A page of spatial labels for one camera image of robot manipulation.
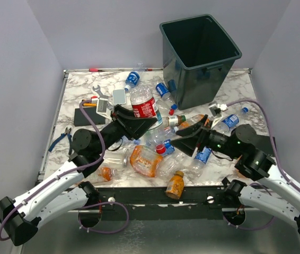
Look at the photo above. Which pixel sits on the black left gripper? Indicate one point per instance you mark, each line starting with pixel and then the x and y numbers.
pixel 134 127

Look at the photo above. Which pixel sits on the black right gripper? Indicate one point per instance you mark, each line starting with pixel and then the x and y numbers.
pixel 187 144

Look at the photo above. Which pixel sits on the blue label crushed bottle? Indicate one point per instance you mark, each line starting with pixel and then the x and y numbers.
pixel 127 142

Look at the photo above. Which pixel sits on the red label water bottle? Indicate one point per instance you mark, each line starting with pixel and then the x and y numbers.
pixel 144 104

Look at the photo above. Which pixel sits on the clear crushed bottle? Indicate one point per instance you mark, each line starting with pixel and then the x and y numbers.
pixel 173 162

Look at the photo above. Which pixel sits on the small orange juice bottle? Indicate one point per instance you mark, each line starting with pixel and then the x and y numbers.
pixel 175 186

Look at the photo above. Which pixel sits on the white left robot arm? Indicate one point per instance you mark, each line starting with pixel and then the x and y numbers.
pixel 21 217

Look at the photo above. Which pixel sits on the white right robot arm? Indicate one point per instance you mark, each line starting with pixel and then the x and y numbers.
pixel 252 163

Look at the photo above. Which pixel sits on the pepsi bottle beside bin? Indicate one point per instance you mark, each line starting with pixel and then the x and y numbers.
pixel 162 90

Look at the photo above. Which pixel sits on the dark green plastic bin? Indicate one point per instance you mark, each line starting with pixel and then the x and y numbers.
pixel 198 54

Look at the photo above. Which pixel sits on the large orange label bottle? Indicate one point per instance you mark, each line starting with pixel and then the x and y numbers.
pixel 193 120

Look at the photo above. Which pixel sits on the blue label pepsi bottle centre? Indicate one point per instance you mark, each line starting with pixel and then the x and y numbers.
pixel 169 148

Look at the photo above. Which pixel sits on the green cap tea bottle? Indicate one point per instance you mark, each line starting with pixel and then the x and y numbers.
pixel 174 120

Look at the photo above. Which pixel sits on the white grey power bank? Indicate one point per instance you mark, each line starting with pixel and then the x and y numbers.
pixel 119 97

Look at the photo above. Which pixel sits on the blue bottle cap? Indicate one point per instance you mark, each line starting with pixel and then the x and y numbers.
pixel 174 107

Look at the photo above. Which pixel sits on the clear jar bottle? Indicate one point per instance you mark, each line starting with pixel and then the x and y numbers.
pixel 115 160

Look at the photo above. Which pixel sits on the crushed orange label bottle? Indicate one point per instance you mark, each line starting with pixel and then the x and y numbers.
pixel 145 161

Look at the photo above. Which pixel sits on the silver wrench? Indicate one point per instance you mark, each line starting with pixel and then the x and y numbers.
pixel 98 91

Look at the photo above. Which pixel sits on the yellow utility knife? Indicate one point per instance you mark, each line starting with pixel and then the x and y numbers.
pixel 89 104

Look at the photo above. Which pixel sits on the black flat box left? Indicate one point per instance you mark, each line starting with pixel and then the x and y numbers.
pixel 81 120

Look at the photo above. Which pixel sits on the red screwdriver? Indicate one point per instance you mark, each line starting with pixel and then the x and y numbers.
pixel 95 70

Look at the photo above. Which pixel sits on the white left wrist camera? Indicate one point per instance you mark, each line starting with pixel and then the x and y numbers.
pixel 103 106

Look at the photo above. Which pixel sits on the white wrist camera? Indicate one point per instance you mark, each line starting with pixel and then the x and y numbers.
pixel 217 110
pixel 103 106

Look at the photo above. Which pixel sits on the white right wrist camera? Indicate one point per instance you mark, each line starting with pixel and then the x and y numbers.
pixel 217 110

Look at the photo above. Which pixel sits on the blue handled pliers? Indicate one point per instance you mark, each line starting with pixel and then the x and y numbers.
pixel 67 133

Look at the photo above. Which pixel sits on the black network switch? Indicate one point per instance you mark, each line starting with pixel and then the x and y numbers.
pixel 263 143

